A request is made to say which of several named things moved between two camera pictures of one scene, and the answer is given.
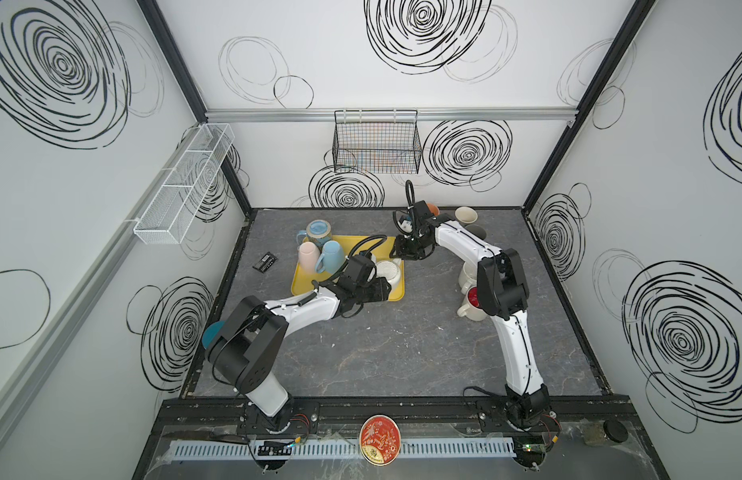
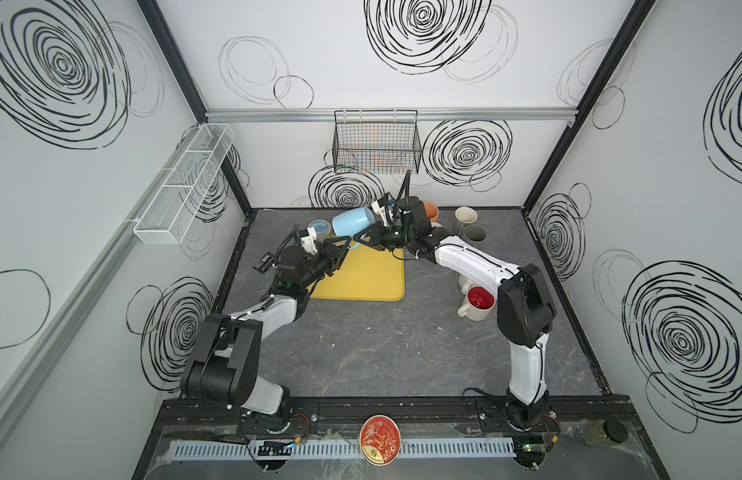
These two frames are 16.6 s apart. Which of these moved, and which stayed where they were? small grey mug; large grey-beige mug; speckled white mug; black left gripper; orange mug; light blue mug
Moved: light blue mug; black left gripper
Stayed: orange mug; small grey mug; large grey-beige mug; speckled white mug
